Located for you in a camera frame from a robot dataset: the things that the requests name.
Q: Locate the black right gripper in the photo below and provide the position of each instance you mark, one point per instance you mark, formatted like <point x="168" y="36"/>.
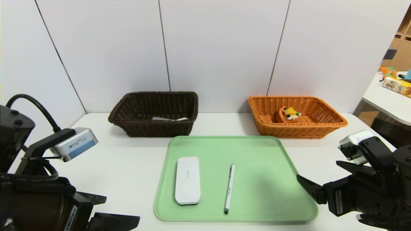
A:
<point x="337" y="198"/>

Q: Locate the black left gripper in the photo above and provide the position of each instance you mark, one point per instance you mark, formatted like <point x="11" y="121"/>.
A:
<point x="74" y="215"/>

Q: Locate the toy waffle fruit slice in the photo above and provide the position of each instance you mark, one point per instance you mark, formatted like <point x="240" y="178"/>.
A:
<point x="284" y="116"/>

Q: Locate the orange wicker basket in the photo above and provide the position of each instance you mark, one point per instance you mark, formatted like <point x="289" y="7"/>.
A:
<point x="289" y="131"/>

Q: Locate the dark brown wicker basket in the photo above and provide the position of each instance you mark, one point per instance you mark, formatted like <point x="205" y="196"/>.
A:
<point x="144" y="128"/>

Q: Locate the green plastic tray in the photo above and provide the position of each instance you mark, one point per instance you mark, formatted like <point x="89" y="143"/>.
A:
<point x="257" y="179"/>

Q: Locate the white rectangular case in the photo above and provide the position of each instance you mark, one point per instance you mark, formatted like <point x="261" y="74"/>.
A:
<point x="188" y="179"/>

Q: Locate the white side table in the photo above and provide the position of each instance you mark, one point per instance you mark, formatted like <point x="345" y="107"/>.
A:
<point x="385" y="99"/>

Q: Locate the white pen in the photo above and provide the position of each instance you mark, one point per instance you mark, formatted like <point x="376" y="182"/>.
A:
<point x="230" y="187"/>

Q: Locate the yellow snack box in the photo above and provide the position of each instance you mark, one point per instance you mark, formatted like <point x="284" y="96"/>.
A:
<point x="395" y="85"/>

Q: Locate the orange snack bag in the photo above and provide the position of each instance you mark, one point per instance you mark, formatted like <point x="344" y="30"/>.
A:
<point x="388" y="71"/>

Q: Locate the light blue object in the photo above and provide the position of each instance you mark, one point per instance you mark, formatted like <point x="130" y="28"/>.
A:
<point x="407" y="74"/>

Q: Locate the wooden shelf unit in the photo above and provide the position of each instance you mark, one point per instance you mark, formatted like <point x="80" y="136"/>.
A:
<point x="403" y="48"/>

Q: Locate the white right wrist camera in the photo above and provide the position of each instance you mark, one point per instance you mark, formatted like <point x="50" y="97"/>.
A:
<point x="356" y="138"/>

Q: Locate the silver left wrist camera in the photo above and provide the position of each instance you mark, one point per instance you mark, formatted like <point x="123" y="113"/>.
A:
<point x="75" y="144"/>

